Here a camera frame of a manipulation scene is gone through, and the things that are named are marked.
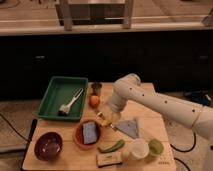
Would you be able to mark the orange peach fruit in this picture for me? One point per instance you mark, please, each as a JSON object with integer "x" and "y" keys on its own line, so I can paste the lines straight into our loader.
{"x": 94, "y": 101}

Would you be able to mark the wooden cutting board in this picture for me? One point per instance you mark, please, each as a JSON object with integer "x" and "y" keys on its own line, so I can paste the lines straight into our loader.
{"x": 72, "y": 158}

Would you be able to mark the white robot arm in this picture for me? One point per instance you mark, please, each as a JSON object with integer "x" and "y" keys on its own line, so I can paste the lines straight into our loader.
{"x": 192, "y": 115}

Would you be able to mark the black handle at board edge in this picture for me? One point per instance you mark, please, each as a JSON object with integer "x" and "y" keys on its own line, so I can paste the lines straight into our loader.
{"x": 32, "y": 129}

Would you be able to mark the orange plate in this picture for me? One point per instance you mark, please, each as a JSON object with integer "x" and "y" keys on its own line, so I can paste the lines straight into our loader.
{"x": 78, "y": 137}

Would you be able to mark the white round cup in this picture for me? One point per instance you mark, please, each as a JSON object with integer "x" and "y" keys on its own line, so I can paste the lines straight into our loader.
{"x": 139, "y": 149}

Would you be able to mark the metal fork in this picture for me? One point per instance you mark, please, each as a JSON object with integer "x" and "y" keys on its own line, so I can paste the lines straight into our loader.
{"x": 102, "y": 117}

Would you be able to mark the purple bowl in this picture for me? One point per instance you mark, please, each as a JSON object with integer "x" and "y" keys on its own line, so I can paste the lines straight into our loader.
{"x": 48, "y": 146}

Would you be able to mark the beige rectangular block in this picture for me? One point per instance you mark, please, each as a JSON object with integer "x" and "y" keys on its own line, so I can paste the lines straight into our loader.
{"x": 109, "y": 159}

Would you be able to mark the grey blue folded cloth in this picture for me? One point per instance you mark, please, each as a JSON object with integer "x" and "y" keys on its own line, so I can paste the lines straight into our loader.
{"x": 128, "y": 127}

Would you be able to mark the white dish brush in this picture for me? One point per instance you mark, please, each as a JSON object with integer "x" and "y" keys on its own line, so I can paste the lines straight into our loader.
{"x": 65, "y": 108}

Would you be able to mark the yellow banana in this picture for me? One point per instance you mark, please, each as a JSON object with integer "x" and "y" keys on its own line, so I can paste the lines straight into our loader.
{"x": 105, "y": 123}

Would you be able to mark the blue sponge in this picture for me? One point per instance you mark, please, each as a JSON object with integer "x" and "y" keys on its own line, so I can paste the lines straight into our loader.
{"x": 89, "y": 132}

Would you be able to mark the green lime cup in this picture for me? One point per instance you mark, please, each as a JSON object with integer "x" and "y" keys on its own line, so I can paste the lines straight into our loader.
{"x": 156, "y": 148}

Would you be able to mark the dark metal cup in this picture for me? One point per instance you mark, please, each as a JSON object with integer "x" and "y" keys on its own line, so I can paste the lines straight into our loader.
{"x": 96, "y": 88}

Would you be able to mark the green pepper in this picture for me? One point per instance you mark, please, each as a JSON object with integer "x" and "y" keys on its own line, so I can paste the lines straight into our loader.
{"x": 118, "y": 145}

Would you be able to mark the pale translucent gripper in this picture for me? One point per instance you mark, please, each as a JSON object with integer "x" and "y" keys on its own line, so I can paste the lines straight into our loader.
{"x": 112, "y": 116}

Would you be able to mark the green plastic tray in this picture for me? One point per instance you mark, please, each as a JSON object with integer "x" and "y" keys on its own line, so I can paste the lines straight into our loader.
{"x": 60, "y": 91}

